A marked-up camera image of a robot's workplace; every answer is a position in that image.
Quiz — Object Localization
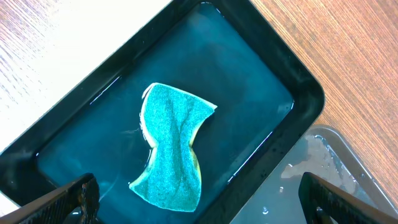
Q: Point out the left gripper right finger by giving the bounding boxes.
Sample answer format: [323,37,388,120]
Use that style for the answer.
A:
[298,172,397,224]

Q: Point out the green yellow sponge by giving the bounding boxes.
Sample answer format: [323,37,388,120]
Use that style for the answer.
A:
[129,83,217,212]

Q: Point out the small dark blue tray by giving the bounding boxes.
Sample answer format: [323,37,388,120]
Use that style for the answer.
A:
[1,1,325,223]

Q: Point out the large dark tray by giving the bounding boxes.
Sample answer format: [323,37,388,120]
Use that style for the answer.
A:
[229,124,398,224]

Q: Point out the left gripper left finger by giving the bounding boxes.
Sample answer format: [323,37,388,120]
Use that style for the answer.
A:
[1,173,100,224]

